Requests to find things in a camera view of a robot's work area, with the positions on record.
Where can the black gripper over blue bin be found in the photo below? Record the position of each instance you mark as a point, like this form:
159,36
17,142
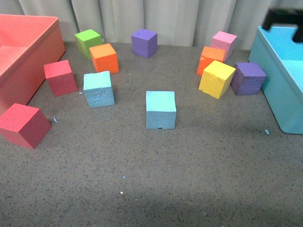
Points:
285,16

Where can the smooth light blue foam cube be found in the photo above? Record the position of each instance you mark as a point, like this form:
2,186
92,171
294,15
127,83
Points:
160,110

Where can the cracked light blue foam cube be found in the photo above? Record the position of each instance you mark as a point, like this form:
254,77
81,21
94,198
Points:
98,89

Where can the light blue plastic bin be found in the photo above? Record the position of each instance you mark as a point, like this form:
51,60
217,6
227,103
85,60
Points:
282,61

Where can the pink foam cube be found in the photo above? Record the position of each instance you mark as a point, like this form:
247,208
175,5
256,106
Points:
224,41

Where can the purple foam cube right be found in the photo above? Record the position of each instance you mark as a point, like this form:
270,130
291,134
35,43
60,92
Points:
248,78

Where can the purple foam cube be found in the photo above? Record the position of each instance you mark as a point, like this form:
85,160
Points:
144,43
248,78

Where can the orange foam cube right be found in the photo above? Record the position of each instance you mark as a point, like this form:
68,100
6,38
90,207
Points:
208,55

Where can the orange foam cube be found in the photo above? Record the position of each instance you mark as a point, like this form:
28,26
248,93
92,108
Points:
104,58
208,55

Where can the yellow foam cube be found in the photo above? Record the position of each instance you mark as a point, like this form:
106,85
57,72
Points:
216,79

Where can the grey curtain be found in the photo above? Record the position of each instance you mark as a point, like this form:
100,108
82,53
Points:
177,22

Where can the purple foam cube rear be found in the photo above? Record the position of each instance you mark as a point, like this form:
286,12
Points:
144,43

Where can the orange foam cube left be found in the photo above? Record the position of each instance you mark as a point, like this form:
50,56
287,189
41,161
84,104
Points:
104,58

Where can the green foam cube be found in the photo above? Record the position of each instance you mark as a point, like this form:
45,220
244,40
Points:
86,39

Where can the dark red foam cube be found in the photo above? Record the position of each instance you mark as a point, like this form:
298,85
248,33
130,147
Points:
60,78

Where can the pink plastic bin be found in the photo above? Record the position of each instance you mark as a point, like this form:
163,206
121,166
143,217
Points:
27,43

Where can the red foam cube front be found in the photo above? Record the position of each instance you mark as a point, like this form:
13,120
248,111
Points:
24,125

